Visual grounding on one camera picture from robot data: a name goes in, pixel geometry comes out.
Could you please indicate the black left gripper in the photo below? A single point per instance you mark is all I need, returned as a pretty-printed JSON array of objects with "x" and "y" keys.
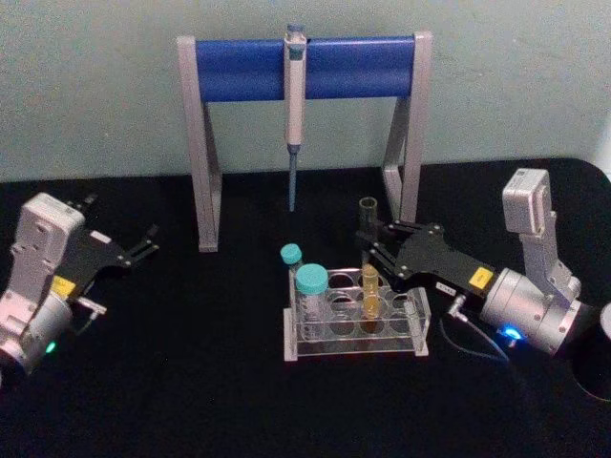
[{"x": 93, "y": 253}]

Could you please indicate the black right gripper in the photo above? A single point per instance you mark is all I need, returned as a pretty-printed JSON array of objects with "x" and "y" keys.
[{"x": 439, "y": 260}]

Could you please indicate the clear tube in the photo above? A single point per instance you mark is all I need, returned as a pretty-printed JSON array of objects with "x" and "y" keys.
[{"x": 367, "y": 214}]

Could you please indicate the tube with yellow liquid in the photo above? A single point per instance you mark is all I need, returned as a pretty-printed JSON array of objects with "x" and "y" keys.
[{"x": 370, "y": 298}]

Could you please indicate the wide tube with teal cap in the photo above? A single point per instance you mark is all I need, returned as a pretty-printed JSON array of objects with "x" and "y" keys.
[{"x": 311, "y": 286}]

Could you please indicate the slim tube with teal cap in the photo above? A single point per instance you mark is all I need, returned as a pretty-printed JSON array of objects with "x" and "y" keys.
[{"x": 291, "y": 254}]

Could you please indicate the clear plastic tube rack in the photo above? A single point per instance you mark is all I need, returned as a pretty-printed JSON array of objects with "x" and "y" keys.
[{"x": 353, "y": 347}]

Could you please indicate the grey pipette with blue tip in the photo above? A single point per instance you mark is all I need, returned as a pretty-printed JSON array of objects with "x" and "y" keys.
[{"x": 295, "y": 105}]

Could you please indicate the black tablecloth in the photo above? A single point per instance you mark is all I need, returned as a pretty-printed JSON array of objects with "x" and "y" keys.
[{"x": 191, "y": 391}]

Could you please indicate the grey stand with blue bar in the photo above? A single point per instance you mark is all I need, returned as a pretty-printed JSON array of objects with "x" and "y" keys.
[{"x": 238, "y": 69}]

